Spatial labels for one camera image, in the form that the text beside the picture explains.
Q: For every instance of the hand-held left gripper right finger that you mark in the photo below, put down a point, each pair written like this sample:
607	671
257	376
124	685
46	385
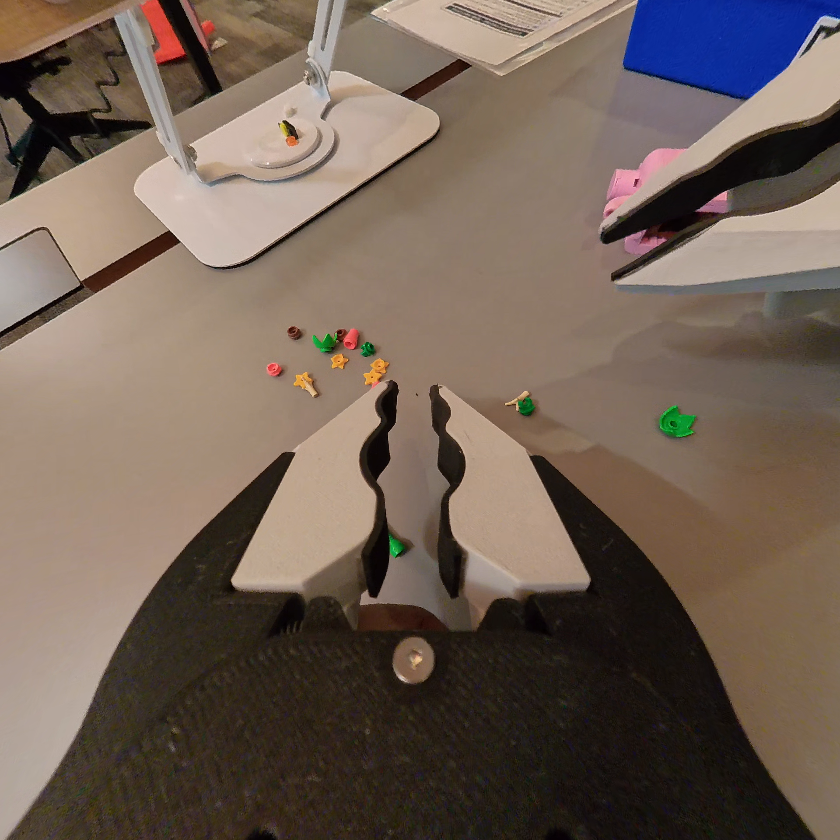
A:
512	525

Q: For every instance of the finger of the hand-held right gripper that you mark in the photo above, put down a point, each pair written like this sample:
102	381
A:
754	118
754	256

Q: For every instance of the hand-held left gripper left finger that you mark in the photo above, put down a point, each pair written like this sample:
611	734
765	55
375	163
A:
308	518

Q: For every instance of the green toy stem red tip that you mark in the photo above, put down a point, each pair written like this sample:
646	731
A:
396	546

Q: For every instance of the tan stalk with green stud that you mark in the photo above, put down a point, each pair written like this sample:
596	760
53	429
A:
523	403

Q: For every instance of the green toy leaf cup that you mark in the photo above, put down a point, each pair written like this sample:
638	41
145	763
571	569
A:
676	423

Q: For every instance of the blue plastic bin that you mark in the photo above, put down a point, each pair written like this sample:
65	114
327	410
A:
709	46

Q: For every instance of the pink toy toaster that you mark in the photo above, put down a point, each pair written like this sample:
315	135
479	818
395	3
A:
656	167

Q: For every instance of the yellow star on tan stalk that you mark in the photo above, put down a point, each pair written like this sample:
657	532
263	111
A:
307	383

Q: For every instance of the paper sheet in clear sleeve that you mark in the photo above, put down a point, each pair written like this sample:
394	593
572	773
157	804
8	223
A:
499	26

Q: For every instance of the white book stand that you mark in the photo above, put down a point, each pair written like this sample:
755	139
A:
328	190

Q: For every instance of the small black orange toy piece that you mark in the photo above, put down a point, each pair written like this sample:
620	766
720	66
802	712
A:
287	131

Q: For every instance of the black office chair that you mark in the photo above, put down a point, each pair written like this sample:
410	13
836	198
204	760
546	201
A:
52	118

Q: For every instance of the red plastic floor object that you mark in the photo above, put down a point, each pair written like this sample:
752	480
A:
174	29

